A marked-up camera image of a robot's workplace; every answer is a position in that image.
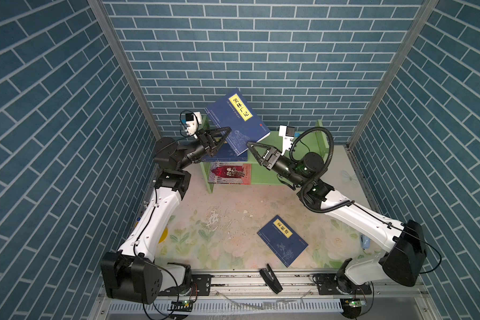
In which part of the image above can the blue book yellow label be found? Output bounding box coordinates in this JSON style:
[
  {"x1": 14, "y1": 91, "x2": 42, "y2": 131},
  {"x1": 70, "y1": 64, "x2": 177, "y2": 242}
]
[
  {"x1": 201, "y1": 158, "x2": 247, "y2": 163},
  {"x1": 205, "y1": 88, "x2": 271, "y2": 155}
]

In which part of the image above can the red Hamlet picture book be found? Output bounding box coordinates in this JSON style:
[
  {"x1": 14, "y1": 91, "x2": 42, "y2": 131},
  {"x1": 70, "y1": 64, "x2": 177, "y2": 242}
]
[{"x1": 207, "y1": 162, "x2": 252, "y2": 185}]

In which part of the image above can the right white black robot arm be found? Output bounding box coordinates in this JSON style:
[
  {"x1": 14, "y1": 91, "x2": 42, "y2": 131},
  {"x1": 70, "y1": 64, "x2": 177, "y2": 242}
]
[{"x1": 247, "y1": 127, "x2": 432, "y2": 294}]

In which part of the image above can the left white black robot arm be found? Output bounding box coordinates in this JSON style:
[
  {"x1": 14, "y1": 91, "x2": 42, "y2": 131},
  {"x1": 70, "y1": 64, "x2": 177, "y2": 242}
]
[{"x1": 100, "y1": 127, "x2": 231, "y2": 305}]

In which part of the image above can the green wooden two-tier shelf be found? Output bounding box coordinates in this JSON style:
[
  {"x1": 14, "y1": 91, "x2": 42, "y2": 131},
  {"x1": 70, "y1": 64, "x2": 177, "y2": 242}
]
[{"x1": 200, "y1": 121, "x2": 334, "y2": 193}]

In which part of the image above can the yellow pen cup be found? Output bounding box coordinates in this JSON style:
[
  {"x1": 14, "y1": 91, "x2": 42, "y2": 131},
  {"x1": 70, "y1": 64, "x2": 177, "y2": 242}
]
[{"x1": 159, "y1": 227, "x2": 169, "y2": 243}]

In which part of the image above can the black stapler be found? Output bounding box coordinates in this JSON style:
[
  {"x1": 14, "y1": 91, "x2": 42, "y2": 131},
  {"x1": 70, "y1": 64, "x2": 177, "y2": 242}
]
[{"x1": 259, "y1": 264, "x2": 283, "y2": 295}]

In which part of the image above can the small light blue object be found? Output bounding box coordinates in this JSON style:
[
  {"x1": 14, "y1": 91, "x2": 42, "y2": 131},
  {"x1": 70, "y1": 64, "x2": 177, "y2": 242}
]
[{"x1": 360, "y1": 235, "x2": 371, "y2": 250}]

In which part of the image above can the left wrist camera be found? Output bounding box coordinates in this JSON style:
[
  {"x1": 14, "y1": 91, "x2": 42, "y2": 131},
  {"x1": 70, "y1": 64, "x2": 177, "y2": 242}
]
[{"x1": 179, "y1": 110, "x2": 203, "y2": 138}]

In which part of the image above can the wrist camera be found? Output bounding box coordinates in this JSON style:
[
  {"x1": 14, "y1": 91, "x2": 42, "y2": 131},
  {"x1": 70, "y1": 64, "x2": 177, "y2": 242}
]
[
  {"x1": 279, "y1": 125, "x2": 295, "y2": 155},
  {"x1": 179, "y1": 110, "x2": 203, "y2": 138}
]

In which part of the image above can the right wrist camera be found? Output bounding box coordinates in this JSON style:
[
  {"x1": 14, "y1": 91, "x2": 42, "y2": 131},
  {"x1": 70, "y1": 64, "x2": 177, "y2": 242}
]
[{"x1": 279, "y1": 125, "x2": 295, "y2": 155}]

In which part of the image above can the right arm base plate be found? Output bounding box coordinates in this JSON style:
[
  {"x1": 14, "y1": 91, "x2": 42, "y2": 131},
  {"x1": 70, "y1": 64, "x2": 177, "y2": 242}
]
[{"x1": 311, "y1": 273, "x2": 372, "y2": 296}]

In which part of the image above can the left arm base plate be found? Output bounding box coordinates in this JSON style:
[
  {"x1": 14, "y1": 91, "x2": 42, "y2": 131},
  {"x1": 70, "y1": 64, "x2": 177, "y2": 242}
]
[{"x1": 176, "y1": 274, "x2": 212, "y2": 297}]

